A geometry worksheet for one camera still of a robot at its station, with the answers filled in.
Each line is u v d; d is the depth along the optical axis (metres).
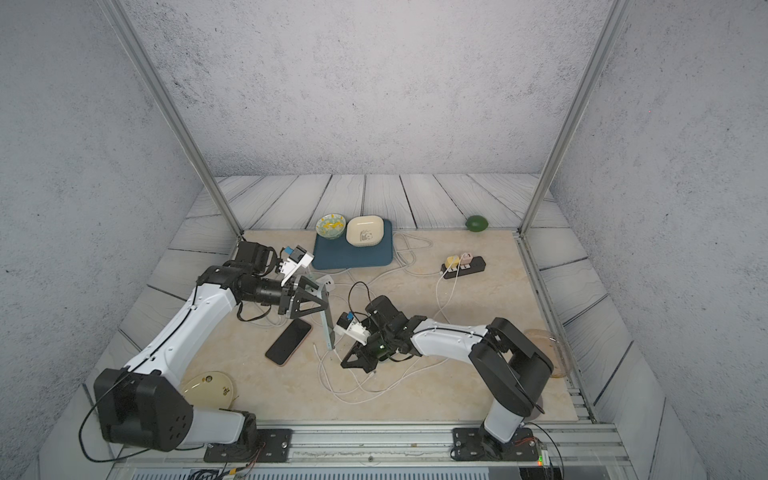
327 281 1.02
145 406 0.40
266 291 0.65
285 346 0.91
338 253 1.12
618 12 0.70
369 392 0.81
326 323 0.67
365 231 1.18
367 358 0.71
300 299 0.63
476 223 1.19
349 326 0.73
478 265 1.08
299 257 0.66
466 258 1.02
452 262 1.04
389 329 0.67
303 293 0.64
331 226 1.19
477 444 0.73
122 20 0.71
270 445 0.73
